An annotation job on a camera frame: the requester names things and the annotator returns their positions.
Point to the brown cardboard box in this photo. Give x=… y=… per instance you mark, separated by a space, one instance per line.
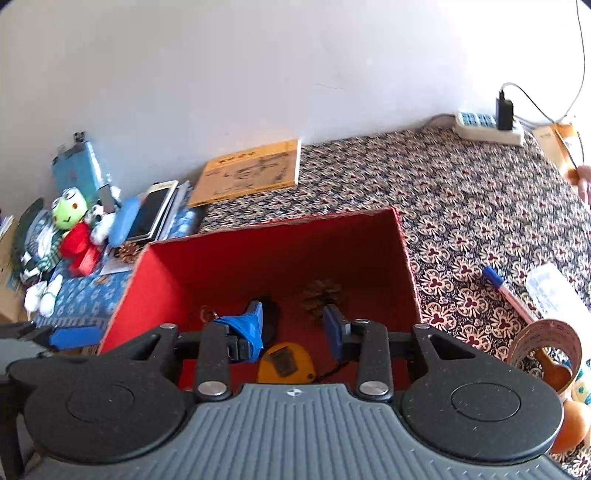
x=9 y=286

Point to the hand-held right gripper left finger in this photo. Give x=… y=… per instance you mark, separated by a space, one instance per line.
x=249 y=330

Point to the wooden spoon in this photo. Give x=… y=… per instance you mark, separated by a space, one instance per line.
x=551 y=369

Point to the large brown pine cone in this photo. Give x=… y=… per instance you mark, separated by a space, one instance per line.
x=321 y=295

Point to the green frog plush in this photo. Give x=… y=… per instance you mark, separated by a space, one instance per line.
x=69 y=210

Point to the dark green cloth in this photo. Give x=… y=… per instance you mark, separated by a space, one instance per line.
x=25 y=221

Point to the blue glasses case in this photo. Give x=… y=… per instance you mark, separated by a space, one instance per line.
x=122 y=221

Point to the red cardboard box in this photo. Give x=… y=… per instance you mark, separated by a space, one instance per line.
x=277 y=258

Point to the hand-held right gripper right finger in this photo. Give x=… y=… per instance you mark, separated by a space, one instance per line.
x=331 y=331

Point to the pink pen with blue cap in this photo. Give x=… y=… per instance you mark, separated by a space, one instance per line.
x=494 y=275

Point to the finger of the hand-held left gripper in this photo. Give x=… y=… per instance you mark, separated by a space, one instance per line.
x=74 y=337

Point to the pink patterned cup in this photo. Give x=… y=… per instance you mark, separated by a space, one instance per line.
x=561 y=332

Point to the small brown pine cone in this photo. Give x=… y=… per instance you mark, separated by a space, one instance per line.
x=127 y=253

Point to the blue tin box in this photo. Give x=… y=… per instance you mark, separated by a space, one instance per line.
x=76 y=170

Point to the black round disc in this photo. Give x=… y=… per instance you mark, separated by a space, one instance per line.
x=272 y=318

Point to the yellow paperback book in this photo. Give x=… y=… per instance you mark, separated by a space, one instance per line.
x=249 y=173

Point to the metal spring clip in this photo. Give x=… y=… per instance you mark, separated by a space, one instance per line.
x=208 y=316

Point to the orange egg shaped object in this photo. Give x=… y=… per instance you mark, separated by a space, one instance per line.
x=570 y=427

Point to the white plastic bag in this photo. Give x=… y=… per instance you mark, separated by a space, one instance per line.
x=551 y=290

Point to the tan paper packet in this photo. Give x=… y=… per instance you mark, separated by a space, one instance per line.
x=551 y=141

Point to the panda plush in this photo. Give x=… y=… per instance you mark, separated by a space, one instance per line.
x=101 y=221

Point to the orange tape measure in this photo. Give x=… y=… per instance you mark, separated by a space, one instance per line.
x=300 y=357

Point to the white framed smartphone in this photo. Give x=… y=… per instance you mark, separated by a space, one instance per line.
x=154 y=210

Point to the black charger plug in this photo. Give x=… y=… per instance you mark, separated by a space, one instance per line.
x=504 y=113

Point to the small grey phone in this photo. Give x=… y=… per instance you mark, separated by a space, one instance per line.
x=108 y=198

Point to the white power strip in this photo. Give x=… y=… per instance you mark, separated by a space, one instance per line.
x=475 y=124

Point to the blue patterned cloth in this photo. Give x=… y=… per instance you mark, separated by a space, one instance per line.
x=83 y=295

